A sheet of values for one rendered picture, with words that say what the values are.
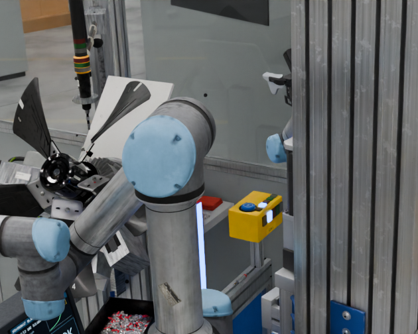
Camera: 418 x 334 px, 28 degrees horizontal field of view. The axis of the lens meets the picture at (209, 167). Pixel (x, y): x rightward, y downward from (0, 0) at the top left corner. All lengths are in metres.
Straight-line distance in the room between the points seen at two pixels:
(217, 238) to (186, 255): 1.76
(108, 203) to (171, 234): 0.22
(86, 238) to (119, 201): 0.11
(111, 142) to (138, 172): 1.40
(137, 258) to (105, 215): 0.88
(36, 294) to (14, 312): 0.15
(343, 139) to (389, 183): 0.11
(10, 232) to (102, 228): 0.18
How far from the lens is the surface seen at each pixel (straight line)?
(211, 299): 1.62
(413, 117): 1.36
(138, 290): 2.94
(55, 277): 1.54
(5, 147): 3.69
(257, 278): 2.56
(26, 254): 1.51
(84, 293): 2.36
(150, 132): 1.29
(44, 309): 1.56
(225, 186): 3.04
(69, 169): 2.39
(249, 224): 2.43
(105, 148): 2.71
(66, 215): 2.43
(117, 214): 1.55
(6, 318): 1.67
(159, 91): 2.69
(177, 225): 1.36
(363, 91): 1.39
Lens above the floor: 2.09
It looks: 22 degrees down
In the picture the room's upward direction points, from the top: 3 degrees counter-clockwise
